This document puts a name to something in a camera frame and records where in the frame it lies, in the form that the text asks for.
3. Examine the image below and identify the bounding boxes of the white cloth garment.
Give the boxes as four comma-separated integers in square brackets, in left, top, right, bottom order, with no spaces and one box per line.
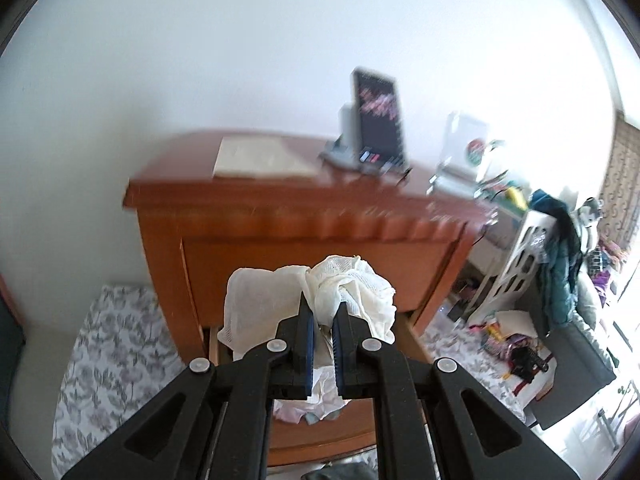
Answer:
[217,255,396,359]

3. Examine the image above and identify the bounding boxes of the white grey clothes in drawer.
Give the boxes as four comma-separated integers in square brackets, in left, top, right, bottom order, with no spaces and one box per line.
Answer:
[273,365,349,424]

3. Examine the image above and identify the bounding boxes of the open wooden drawer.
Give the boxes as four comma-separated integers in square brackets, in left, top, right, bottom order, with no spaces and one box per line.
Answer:
[207,309,436,468]

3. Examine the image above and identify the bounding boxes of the colourful toy pile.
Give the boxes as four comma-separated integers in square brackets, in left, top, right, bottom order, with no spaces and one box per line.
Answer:
[469,318,550,384]

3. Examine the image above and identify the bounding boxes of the floral grey white blanket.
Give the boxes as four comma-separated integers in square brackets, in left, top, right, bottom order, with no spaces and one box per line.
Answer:
[51,285,184,479]

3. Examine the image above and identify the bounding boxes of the white decorative shelf rack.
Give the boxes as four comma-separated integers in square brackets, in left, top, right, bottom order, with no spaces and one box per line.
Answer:
[463,206,555,324]

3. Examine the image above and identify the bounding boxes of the wooden dresser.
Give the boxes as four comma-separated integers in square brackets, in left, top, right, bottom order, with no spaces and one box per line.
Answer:
[121,129,499,468]

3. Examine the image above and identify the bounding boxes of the paper sheet on dresser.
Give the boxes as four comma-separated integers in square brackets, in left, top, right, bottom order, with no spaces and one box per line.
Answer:
[213,134,318,179]

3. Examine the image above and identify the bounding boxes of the teal hanging jacket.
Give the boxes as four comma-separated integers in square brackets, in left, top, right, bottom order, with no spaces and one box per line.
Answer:
[529,190,582,330]

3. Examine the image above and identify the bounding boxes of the phone on stand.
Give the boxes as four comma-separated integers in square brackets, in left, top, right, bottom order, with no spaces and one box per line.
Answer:
[320,67,411,179]

